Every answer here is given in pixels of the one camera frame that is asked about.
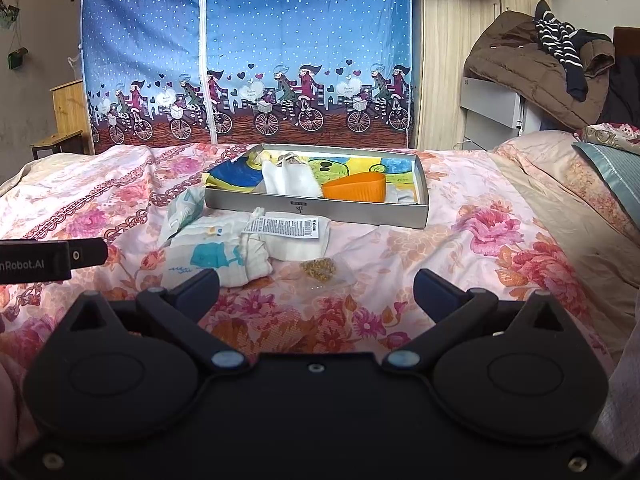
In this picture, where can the white cloth with label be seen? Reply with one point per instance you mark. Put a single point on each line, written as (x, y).
(290, 237)

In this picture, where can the blue bicycle print wardrobe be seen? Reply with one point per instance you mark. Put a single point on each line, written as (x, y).
(165, 72)

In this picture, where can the green wall hanging planter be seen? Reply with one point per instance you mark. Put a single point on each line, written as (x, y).
(10, 20)

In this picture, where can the pale green tissue pack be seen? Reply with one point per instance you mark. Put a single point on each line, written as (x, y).
(183, 210)

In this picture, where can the floral patterned pillow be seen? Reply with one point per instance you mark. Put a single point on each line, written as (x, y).
(623, 137)

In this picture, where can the grey white drawer box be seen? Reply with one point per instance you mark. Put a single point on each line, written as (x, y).
(494, 114)

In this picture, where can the dark wooden headboard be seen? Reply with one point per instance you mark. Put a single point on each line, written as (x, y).
(626, 73)

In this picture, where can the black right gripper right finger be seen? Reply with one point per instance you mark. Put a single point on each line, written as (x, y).
(455, 314)

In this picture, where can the blue yellow cartoon cloth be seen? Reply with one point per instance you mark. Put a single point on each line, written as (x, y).
(244, 173)

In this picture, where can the wooden wardrobe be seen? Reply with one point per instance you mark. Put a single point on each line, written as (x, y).
(443, 34)

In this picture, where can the small wooden stool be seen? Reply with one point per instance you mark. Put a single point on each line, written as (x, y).
(73, 132)

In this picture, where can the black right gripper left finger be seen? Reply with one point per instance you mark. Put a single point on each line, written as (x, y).
(173, 315)

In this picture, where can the white towel with blue print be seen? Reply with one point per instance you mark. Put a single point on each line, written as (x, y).
(216, 243)

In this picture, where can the grey shallow tray box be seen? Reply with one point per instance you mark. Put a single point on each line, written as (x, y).
(401, 208)

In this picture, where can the brown puffer jacket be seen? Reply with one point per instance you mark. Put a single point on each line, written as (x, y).
(508, 53)

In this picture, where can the teal striped pillow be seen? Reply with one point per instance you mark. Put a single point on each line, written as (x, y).
(619, 170)

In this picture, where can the pink floral bedsheet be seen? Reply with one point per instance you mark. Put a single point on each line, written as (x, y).
(482, 230)

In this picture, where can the small bag of seeds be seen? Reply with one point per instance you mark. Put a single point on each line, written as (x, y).
(326, 271)

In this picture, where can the striped black white garment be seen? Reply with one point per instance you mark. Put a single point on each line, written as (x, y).
(556, 39)

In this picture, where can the white fluffy cloth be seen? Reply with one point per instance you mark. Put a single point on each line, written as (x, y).
(290, 179)

